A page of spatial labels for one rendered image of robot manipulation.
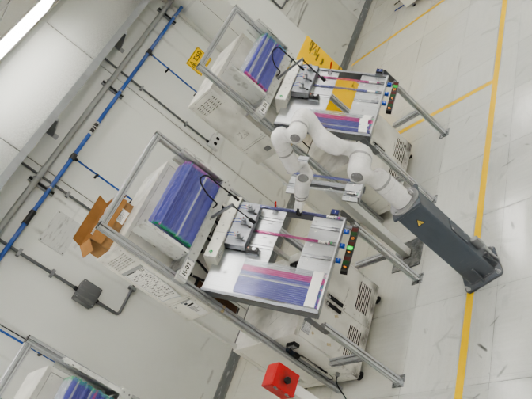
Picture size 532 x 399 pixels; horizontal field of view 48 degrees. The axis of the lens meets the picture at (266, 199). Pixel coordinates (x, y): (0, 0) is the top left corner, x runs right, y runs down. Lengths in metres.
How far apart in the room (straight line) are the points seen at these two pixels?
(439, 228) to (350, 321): 0.93
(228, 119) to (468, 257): 2.01
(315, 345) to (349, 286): 0.54
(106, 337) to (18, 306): 0.69
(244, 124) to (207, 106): 0.30
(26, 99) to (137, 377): 2.39
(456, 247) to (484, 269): 0.24
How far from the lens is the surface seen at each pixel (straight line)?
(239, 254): 3.64
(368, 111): 4.45
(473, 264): 3.66
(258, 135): 4.52
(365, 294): 4.13
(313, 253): 3.58
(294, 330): 3.63
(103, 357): 4.78
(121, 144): 5.39
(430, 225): 3.42
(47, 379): 3.22
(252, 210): 3.76
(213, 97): 4.42
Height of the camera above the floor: 2.41
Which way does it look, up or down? 20 degrees down
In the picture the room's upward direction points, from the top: 52 degrees counter-clockwise
